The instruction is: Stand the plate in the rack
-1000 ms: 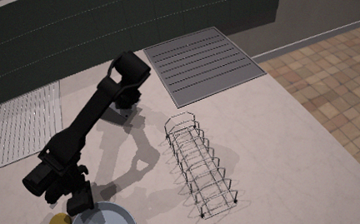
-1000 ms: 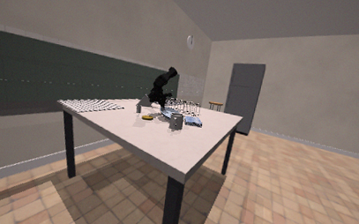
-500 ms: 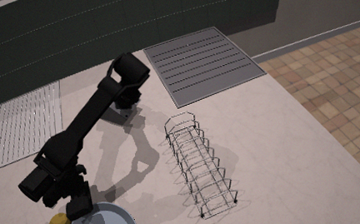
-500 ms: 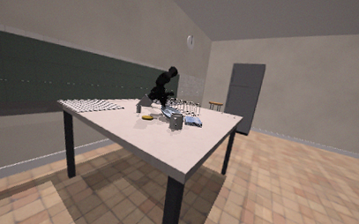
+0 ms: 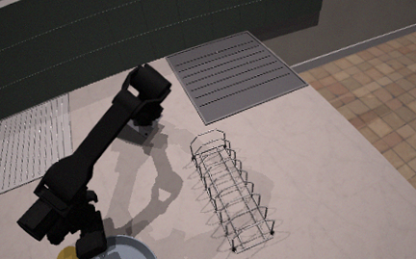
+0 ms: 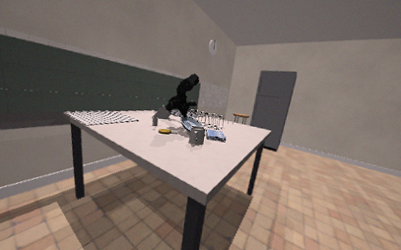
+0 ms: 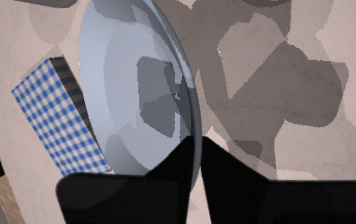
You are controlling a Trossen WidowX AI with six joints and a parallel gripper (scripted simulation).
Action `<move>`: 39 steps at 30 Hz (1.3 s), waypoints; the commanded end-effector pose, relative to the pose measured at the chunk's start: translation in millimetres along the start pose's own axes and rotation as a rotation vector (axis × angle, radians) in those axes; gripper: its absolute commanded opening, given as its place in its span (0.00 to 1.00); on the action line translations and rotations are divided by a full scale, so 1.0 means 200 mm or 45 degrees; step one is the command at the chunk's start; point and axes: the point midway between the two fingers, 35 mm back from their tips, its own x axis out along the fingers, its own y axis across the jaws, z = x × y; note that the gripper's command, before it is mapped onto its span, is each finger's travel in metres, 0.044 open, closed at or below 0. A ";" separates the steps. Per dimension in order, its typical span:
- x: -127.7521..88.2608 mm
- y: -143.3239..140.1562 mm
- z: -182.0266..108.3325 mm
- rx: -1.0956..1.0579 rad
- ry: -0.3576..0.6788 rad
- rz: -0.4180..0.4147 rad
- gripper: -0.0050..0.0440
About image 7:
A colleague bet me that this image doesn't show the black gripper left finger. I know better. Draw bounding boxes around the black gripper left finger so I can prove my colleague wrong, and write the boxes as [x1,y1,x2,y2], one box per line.
[55,136,195,224]

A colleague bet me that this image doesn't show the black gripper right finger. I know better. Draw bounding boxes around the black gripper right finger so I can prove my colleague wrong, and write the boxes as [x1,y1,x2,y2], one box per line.
[200,136,356,224]

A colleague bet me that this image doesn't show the grey round plate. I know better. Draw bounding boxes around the grey round plate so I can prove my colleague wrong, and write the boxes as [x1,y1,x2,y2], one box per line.
[79,0,202,192]

